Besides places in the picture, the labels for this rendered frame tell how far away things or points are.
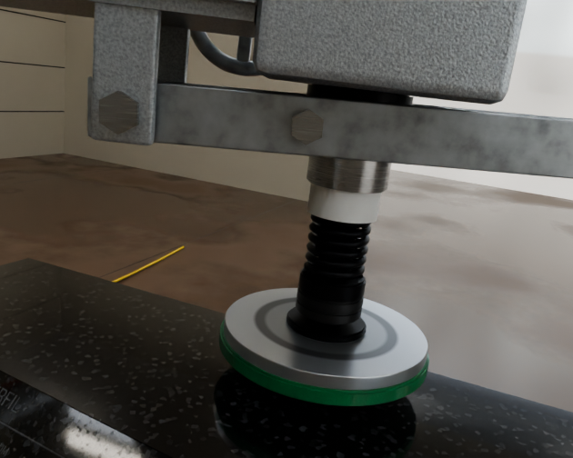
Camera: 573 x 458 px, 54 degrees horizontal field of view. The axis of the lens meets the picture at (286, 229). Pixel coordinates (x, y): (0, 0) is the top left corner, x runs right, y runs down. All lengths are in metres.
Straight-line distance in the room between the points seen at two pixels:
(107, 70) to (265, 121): 0.13
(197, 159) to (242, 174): 0.55
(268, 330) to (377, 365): 0.11
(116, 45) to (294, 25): 0.14
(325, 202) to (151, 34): 0.21
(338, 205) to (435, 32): 0.18
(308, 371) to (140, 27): 0.31
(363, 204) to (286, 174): 5.16
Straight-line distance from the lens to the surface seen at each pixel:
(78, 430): 0.54
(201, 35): 0.70
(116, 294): 0.78
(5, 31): 6.63
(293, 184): 5.67
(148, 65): 0.47
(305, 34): 0.43
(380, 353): 0.56
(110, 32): 0.48
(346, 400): 0.51
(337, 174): 0.51
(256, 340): 0.55
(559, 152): 0.54
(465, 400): 0.64
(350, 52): 0.44
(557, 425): 0.65
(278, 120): 0.48
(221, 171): 6.01
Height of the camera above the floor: 1.12
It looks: 15 degrees down
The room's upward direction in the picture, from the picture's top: 7 degrees clockwise
